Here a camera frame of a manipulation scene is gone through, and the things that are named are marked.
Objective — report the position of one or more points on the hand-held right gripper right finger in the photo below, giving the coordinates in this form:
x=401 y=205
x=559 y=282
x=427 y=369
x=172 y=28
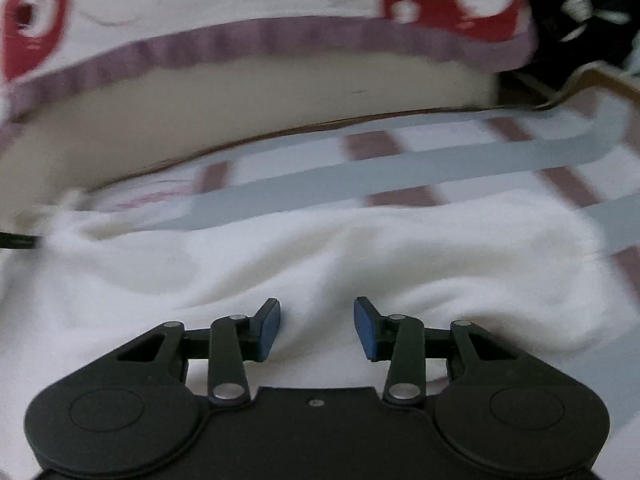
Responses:
x=365 y=329

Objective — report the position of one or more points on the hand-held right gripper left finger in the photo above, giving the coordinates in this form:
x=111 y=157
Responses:
x=268 y=329

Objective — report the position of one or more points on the white garment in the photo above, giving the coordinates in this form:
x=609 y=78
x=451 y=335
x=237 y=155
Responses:
x=310 y=265

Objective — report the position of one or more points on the checked bed sheet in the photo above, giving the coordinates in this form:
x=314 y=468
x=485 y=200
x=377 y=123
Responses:
x=450 y=160

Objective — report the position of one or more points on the beige padded headboard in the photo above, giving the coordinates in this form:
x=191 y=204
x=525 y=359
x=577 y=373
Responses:
x=250 y=105

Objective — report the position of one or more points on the dark cloth with white print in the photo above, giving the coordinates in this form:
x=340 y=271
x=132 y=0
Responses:
x=585 y=5

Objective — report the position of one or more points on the wooden bed frame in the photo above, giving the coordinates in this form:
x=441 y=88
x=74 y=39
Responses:
x=590 y=76

